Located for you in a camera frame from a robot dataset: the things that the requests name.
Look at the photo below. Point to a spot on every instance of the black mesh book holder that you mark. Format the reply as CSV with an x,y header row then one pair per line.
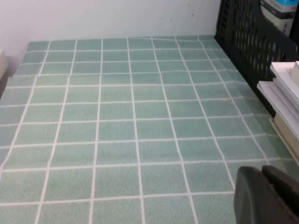
x,y
245,42

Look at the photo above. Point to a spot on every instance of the white car suspension book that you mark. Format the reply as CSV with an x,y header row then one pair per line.
x,y
286,79

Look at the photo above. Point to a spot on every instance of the cyan spine book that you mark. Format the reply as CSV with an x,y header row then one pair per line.
x,y
275,21

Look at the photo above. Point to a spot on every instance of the cream page-edge book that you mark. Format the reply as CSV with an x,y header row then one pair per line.
x,y
287,137

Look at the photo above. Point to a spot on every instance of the plain white book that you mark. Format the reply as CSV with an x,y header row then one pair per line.
x,y
275,98

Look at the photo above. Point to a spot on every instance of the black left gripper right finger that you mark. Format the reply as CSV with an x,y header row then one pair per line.
x,y
285,186

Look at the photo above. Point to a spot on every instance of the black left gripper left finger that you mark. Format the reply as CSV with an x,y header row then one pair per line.
x,y
252,200

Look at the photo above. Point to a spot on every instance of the green checked tablecloth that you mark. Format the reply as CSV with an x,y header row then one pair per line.
x,y
116,128

